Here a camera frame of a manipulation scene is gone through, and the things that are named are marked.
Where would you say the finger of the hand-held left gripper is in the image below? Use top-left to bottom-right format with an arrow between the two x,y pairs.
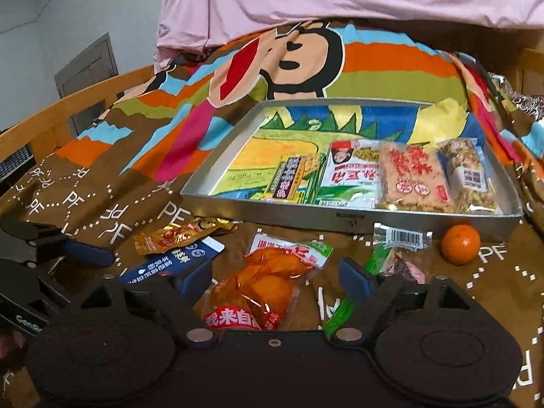
0,259 -> 73,316
0,217 -> 116,267

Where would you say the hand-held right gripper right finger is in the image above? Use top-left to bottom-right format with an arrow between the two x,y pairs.
332,258 -> 468,349

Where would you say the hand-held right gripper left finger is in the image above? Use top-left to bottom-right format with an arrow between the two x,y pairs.
81,258 -> 218,349

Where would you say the blue white sachet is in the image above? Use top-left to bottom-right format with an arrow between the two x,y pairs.
119,238 -> 225,285

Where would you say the green stick snack packet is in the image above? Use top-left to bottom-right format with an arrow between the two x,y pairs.
321,246 -> 385,340

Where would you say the gold red snack packet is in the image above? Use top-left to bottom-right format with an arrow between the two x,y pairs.
133,217 -> 239,256

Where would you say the clear barcode snack packet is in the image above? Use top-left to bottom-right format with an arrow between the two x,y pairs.
373,222 -> 434,283

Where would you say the orange snack packet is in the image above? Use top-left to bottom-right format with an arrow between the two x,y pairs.
202,234 -> 334,332

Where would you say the grey metal tray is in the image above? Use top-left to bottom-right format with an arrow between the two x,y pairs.
181,98 -> 524,243

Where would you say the green white snack packet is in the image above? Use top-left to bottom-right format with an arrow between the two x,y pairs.
314,139 -> 383,209

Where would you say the orange tangerine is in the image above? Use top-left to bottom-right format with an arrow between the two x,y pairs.
441,224 -> 482,265

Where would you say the rice cracker packet red print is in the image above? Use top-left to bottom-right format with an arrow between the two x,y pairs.
376,142 -> 455,213

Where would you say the clear nut bar packet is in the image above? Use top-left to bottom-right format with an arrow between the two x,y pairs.
438,137 -> 500,214

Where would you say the person's left hand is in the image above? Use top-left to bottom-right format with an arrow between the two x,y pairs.
0,330 -> 27,360

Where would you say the monkey printed brown blanket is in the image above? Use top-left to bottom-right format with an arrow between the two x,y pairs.
0,19 -> 544,408

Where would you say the black plastic crate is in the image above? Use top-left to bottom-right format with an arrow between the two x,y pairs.
0,143 -> 35,183

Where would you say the grey door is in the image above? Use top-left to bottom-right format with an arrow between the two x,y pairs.
54,33 -> 120,137

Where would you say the floral satin quilt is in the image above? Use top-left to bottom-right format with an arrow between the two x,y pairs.
489,72 -> 544,124

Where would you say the wooden bed frame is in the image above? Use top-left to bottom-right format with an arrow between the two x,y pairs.
0,47 -> 544,166

